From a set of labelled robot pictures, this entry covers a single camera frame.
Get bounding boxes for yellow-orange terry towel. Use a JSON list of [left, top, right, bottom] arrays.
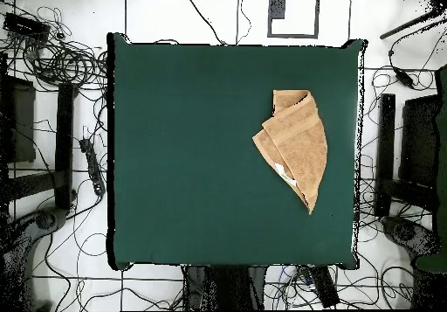
[[251, 88, 328, 216]]

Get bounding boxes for black flat panel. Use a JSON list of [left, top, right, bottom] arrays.
[[399, 94, 442, 187], [0, 75, 37, 164]]

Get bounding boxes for dark green table cloth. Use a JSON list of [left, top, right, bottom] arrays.
[[107, 31, 368, 271]]

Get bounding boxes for black power strip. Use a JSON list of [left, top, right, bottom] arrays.
[[79, 137, 107, 197]]

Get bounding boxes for black stand bar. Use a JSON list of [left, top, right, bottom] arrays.
[[5, 81, 78, 211], [375, 93, 396, 218]]

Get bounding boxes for small gray square plate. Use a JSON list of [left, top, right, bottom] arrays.
[[270, 0, 287, 20]]

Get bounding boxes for gray chair base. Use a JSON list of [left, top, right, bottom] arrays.
[[0, 206, 68, 311], [381, 214, 442, 260]]

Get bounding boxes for black power adapter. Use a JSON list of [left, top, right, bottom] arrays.
[[393, 67, 417, 90]]

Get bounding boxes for black tripod leg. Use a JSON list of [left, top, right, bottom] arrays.
[[379, 0, 447, 41]]

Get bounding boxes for black box device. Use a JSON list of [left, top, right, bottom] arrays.
[[3, 11, 52, 43]]

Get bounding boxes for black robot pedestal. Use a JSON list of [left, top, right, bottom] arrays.
[[182, 265, 268, 311]]

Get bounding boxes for tangled black cables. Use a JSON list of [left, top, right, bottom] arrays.
[[0, 0, 109, 94], [265, 265, 415, 309]]

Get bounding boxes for gray square frame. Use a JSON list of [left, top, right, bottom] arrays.
[[267, 0, 321, 40]]

